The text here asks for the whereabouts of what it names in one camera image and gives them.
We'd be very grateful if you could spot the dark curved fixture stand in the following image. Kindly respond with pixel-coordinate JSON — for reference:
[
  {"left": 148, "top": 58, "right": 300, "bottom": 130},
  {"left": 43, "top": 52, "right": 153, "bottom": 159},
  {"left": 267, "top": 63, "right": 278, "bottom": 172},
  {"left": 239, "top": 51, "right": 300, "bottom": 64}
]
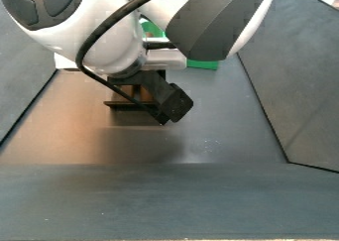
[{"left": 103, "top": 69, "right": 168, "bottom": 109}]

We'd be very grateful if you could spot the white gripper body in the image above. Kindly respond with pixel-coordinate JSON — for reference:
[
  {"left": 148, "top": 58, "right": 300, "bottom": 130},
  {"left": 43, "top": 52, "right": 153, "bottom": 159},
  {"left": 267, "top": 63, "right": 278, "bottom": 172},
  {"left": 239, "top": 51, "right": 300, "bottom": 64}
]
[{"left": 53, "top": 37, "right": 188, "bottom": 71}]

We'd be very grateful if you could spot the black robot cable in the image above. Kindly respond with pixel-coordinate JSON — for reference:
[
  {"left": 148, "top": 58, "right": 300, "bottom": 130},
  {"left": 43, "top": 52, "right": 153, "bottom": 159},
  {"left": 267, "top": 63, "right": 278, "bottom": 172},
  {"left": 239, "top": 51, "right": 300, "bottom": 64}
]
[{"left": 75, "top": 0, "right": 175, "bottom": 120}]

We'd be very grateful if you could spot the green shape-sorter base block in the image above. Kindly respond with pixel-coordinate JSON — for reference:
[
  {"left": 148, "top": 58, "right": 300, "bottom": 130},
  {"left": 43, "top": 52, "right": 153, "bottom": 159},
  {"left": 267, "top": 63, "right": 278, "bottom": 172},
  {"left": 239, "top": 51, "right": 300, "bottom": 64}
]
[{"left": 139, "top": 18, "right": 219, "bottom": 70}]

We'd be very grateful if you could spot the brown square-circle object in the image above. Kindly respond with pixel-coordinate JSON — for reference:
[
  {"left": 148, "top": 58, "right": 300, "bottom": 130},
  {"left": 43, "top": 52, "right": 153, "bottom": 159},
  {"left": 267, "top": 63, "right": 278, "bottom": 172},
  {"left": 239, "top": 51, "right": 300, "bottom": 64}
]
[{"left": 119, "top": 85, "right": 153, "bottom": 102}]

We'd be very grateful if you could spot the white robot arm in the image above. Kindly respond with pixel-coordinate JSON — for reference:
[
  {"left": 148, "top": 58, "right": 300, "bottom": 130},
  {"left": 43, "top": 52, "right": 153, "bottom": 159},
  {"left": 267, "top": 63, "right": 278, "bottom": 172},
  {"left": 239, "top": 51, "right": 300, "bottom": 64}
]
[{"left": 0, "top": 0, "right": 272, "bottom": 74}]

